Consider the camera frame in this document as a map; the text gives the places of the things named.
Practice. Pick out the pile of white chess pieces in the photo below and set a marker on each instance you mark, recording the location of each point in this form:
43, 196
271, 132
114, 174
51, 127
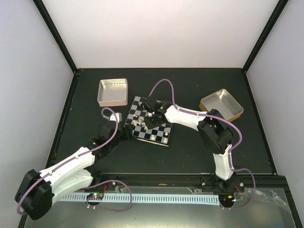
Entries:
139, 121

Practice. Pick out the gold rectangular tin lid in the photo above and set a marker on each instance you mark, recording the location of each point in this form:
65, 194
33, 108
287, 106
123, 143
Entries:
224, 102

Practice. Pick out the black and silver chessboard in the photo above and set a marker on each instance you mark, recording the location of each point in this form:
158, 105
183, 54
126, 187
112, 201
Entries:
139, 133

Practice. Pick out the black mounting rail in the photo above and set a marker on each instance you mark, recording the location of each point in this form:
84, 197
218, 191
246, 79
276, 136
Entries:
207, 182

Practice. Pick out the small circuit board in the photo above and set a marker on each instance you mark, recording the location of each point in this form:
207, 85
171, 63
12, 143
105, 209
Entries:
230, 198
95, 196

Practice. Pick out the pink square tin box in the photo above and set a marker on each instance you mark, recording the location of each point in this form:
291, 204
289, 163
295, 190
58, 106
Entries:
113, 92

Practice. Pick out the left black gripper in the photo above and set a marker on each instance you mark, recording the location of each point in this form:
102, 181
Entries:
125, 136

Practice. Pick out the small circuit board right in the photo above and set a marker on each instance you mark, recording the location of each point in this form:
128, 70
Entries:
230, 198

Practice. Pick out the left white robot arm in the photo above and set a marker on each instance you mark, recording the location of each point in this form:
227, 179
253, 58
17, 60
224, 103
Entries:
40, 190

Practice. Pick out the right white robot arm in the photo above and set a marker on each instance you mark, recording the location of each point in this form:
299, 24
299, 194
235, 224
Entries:
213, 129

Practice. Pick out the black frame post right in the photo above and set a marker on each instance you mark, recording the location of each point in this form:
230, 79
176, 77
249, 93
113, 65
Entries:
280, 6

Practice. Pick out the pile of black chess pieces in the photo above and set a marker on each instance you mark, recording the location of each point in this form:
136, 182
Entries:
141, 105

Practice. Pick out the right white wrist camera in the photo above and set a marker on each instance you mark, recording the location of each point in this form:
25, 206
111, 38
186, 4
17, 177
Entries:
150, 104

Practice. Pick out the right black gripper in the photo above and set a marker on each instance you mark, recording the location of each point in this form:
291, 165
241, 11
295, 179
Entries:
149, 125

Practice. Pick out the black frame post left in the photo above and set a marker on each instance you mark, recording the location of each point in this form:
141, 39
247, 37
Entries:
55, 33

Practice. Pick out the pale blue cable duct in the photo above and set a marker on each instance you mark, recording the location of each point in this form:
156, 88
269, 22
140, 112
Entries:
146, 198

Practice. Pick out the small circuit board left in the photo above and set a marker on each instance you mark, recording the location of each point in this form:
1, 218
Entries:
95, 196

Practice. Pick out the black frame post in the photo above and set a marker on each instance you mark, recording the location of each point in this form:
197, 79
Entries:
55, 33
280, 6

